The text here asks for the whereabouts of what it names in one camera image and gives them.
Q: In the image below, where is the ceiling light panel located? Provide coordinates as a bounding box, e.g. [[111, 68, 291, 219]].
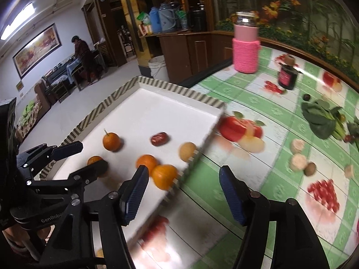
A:
[[0, 3, 34, 40]]

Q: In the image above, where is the flower and bamboo wall mural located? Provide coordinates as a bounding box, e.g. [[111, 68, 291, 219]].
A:
[[210, 0, 359, 76]]

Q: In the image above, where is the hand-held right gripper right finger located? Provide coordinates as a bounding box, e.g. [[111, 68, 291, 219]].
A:
[[219, 165, 331, 269]]

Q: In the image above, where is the black kettle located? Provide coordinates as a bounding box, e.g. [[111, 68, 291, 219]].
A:
[[191, 4, 208, 33]]

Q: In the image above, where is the green printed tablecloth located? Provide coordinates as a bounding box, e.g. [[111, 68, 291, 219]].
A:
[[126, 45, 359, 269]]

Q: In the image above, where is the person's left forearm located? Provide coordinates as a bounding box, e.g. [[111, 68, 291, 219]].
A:
[[0, 239, 40, 269]]

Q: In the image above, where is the white plastic bucket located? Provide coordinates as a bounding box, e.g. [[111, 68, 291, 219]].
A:
[[148, 55, 170, 83]]

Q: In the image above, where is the green snack bag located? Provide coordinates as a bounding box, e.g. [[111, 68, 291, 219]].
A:
[[137, 12, 152, 26]]

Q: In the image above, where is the green bok choy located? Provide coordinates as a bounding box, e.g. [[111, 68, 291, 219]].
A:
[[301, 99, 347, 140]]

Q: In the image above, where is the person's left hand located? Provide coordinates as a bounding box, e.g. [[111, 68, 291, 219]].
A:
[[0, 226, 54, 247]]

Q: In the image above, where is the tan round longan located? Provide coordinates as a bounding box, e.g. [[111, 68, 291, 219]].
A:
[[179, 142, 197, 162]]

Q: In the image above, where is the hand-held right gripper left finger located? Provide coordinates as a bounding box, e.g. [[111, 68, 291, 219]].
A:
[[39, 165, 150, 269]]

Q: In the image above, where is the pink knitted-sleeve bottle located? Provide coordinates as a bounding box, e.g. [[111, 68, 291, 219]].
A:
[[232, 11, 262, 74]]

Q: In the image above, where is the dark jar red label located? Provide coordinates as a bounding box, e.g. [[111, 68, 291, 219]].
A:
[[278, 55, 298, 91]]

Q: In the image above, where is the white tray striped rim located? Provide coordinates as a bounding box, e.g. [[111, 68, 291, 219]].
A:
[[39, 76, 227, 247]]

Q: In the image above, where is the dark wooden chair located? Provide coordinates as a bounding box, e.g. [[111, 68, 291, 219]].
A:
[[118, 28, 138, 59]]

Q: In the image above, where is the sofa with green cushion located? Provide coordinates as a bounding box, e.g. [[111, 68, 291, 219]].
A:
[[15, 84, 52, 143]]

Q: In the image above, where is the framed wall painting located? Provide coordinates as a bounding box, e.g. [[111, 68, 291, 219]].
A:
[[12, 23, 62, 79]]

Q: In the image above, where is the blue thermos flask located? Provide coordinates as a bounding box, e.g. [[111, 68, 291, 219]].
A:
[[149, 7, 162, 33]]

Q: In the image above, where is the red date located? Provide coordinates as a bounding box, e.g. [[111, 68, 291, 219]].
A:
[[151, 132, 169, 147]]

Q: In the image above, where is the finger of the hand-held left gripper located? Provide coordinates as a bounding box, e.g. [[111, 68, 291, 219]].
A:
[[17, 141, 84, 172], [27, 160, 109, 200]]

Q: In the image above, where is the wooden counter cabinet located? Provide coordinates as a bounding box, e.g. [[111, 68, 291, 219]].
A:
[[140, 31, 236, 85]]

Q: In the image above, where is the small orange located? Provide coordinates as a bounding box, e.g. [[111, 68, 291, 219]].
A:
[[102, 129, 123, 152], [136, 154, 160, 174], [87, 155, 108, 178]]

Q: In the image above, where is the large orange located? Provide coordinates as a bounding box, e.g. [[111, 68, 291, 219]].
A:
[[151, 164, 178, 190]]

